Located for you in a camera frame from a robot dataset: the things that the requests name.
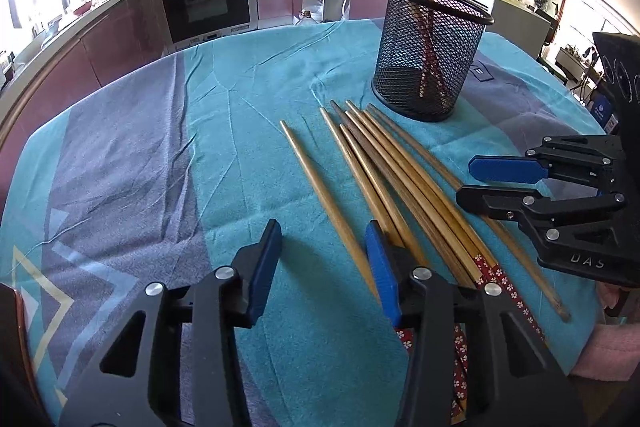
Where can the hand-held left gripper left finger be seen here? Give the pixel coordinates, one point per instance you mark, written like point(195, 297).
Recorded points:
point(265, 262)

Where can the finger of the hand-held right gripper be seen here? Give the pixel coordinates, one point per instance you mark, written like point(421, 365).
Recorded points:
point(500, 169)
point(495, 201)

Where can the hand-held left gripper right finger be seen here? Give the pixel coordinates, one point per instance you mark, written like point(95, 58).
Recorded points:
point(382, 274)

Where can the light wooden chopstick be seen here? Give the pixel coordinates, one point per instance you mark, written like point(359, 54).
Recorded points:
point(320, 192)

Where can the bunch of wooden chopsticks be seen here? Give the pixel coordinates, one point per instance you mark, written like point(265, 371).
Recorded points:
point(400, 177)

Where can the black mesh holder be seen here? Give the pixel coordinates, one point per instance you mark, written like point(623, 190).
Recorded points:
point(415, 57)

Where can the person's right hand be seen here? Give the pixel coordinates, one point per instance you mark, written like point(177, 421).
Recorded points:
point(607, 299)

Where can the white kitchen counter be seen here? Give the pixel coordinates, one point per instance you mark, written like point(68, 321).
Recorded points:
point(520, 24)

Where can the teal and grey tablecloth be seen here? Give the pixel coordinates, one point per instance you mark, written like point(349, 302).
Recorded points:
point(150, 167)

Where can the black built-in oven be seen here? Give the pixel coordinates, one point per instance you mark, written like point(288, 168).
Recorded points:
point(205, 2)

